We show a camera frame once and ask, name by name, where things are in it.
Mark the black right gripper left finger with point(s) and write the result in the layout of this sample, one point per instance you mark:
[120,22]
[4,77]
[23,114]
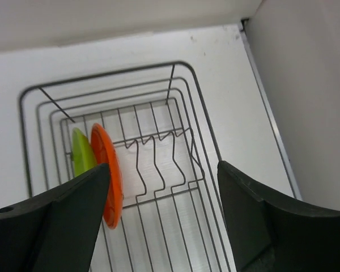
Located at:
[57,229]

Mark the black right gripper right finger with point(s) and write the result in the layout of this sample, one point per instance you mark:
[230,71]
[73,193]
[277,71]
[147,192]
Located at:
[271,231]

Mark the green plastic plate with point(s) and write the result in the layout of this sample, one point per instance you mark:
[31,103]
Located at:
[83,156]

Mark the orange plastic plate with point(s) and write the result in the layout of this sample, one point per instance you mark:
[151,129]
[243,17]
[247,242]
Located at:
[105,153]

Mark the grey wire dish rack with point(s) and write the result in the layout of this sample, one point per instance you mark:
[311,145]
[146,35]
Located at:
[156,117]

